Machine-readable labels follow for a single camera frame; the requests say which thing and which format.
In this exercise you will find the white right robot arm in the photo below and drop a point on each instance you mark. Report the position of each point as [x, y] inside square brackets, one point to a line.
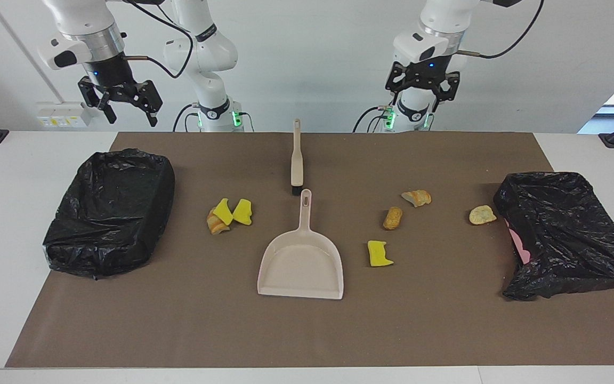
[205, 53]

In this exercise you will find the crumpled black trash bag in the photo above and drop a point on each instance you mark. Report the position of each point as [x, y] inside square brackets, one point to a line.
[568, 234]

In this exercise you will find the croissant piece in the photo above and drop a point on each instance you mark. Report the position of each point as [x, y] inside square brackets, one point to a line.
[418, 198]
[215, 228]

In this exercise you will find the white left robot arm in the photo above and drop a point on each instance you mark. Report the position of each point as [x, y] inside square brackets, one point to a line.
[435, 26]

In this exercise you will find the brown table mat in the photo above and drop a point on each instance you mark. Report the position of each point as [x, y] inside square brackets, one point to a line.
[307, 325]

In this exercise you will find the beige plastic dustpan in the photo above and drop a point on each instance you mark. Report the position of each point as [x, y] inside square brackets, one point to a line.
[301, 266]

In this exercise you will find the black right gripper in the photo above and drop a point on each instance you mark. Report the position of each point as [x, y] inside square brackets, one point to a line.
[112, 74]

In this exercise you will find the yellow sponge piece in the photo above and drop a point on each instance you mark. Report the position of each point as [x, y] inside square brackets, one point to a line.
[379, 255]
[242, 212]
[223, 212]

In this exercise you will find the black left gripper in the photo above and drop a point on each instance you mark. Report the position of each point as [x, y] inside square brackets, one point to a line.
[424, 72]

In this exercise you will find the pink plastic bin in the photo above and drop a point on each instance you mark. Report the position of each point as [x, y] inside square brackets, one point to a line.
[520, 248]

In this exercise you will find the bin lined with black bag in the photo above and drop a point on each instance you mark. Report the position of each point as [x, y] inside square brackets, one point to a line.
[110, 213]

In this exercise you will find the white wall socket box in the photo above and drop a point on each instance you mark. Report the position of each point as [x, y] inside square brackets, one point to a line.
[62, 114]

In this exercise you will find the pale bread chunk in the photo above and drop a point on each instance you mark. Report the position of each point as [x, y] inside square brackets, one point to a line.
[482, 215]

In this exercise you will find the beige hand brush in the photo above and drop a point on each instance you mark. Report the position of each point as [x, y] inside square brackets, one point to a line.
[297, 160]

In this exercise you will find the brown bread roll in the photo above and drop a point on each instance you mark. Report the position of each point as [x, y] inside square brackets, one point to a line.
[392, 217]

